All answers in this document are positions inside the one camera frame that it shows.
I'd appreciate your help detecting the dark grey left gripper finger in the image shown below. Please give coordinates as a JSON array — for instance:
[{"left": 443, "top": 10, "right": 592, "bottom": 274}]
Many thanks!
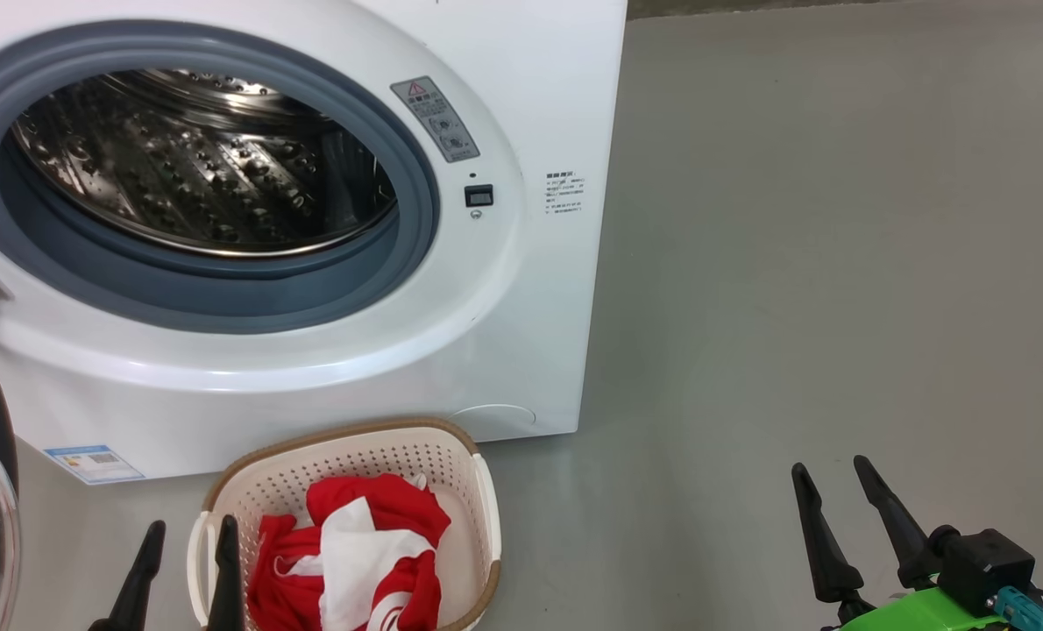
[
  {"left": 206, "top": 515, "right": 246, "bottom": 631},
  {"left": 105, "top": 521, "right": 167, "bottom": 631}
]

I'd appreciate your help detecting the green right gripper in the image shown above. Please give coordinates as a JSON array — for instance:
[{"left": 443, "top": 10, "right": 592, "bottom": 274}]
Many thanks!
[{"left": 791, "top": 456, "right": 1043, "bottom": 631}]

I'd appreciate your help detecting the red and white garment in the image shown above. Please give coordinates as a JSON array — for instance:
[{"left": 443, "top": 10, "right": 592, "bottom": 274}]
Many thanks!
[{"left": 248, "top": 473, "right": 452, "bottom": 631}]

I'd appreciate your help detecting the cream laundry basket brown rim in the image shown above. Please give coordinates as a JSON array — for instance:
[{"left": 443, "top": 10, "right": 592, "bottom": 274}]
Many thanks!
[{"left": 187, "top": 417, "right": 502, "bottom": 631}]

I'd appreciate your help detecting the white front-load washing machine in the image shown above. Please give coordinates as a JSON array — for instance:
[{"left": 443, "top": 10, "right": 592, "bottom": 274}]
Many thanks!
[{"left": 0, "top": 0, "right": 629, "bottom": 481}]

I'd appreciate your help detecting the blue energy label sticker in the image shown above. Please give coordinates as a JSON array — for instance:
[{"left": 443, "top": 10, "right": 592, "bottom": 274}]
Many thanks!
[{"left": 44, "top": 444, "right": 145, "bottom": 486}]

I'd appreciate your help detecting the round drain filter cover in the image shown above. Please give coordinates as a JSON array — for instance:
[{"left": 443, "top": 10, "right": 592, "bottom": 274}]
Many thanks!
[{"left": 447, "top": 403, "right": 537, "bottom": 443}]

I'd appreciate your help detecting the perforated steel drum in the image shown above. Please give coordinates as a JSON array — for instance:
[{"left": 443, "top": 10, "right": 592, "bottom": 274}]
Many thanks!
[{"left": 9, "top": 68, "right": 398, "bottom": 259}]

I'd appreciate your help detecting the white text sticker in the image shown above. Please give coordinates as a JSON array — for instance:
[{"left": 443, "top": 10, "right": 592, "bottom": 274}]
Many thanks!
[{"left": 544, "top": 171, "right": 585, "bottom": 216}]

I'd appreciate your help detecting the grey warning sticker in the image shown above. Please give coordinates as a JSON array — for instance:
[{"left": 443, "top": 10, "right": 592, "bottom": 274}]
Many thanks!
[{"left": 390, "top": 76, "right": 480, "bottom": 164}]

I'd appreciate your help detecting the blue cable connector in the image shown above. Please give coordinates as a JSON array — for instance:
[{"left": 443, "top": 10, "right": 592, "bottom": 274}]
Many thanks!
[{"left": 995, "top": 587, "right": 1043, "bottom": 628}]

